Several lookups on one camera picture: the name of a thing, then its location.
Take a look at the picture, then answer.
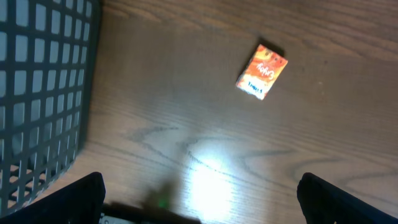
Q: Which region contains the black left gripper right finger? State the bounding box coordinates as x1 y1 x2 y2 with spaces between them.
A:
297 172 397 224

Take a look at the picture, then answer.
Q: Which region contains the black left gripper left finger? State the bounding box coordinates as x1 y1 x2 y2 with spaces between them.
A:
1 172 106 224

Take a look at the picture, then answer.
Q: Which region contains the small orange white box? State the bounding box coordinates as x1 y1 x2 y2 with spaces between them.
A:
236 44 288 100

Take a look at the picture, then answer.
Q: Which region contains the grey plastic basket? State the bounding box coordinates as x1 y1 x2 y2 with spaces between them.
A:
1 0 101 217

